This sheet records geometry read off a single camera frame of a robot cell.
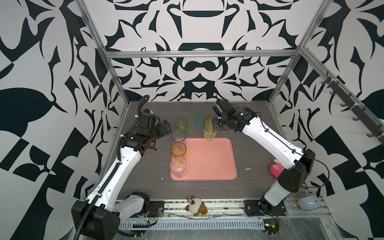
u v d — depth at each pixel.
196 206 0.73
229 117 0.56
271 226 0.71
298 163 0.43
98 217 0.36
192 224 0.71
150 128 0.58
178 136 0.85
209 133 0.84
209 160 0.89
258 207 0.74
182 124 1.00
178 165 0.84
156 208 0.74
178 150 0.86
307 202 0.70
